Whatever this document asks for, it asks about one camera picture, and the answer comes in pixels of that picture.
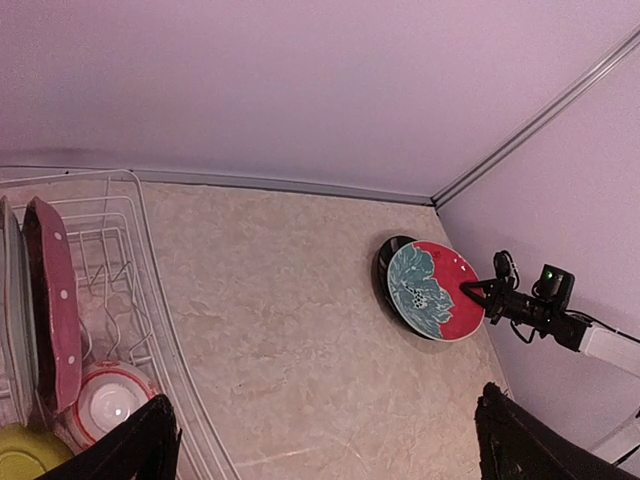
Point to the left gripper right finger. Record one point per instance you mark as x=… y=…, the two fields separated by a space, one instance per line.
x=514 y=444

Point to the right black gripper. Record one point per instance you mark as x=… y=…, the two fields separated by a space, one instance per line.
x=528 y=314

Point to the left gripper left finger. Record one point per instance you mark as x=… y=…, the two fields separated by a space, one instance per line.
x=145 y=446

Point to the red floral plate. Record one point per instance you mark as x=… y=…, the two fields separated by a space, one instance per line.
x=423 y=279

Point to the black striped plate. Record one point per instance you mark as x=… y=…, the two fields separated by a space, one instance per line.
x=379 y=269

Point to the light teal plate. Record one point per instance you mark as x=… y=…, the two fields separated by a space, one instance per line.
x=18 y=337

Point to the pink polka dot dish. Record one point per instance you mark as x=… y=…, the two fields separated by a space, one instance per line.
x=56 y=313

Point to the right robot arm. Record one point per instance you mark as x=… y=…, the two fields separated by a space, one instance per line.
x=613 y=347

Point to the red white patterned bowl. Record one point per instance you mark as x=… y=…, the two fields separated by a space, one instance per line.
x=110 y=392

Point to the green cup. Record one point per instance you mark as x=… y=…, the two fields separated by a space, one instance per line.
x=28 y=453

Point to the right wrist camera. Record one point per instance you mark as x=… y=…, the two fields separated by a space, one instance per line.
x=554 y=286

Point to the white wire dish rack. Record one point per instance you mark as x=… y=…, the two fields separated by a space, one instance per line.
x=123 y=306

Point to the right aluminium corner post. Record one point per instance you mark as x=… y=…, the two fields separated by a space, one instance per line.
x=599 y=70

